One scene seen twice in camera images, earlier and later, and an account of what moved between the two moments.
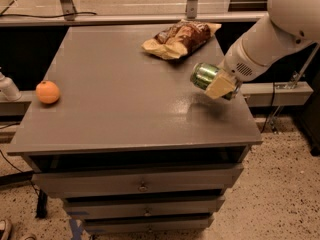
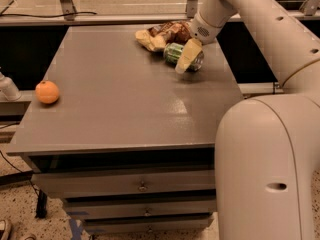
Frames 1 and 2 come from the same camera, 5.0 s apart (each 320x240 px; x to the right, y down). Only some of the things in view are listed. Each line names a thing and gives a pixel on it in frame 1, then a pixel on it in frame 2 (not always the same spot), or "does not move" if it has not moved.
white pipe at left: (8, 89) does not move
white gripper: (236, 65) -> (202, 33)
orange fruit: (47, 92) does not move
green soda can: (203, 75) -> (172, 52)
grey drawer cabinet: (131, 144) does not move
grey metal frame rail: (70, 17) does not move
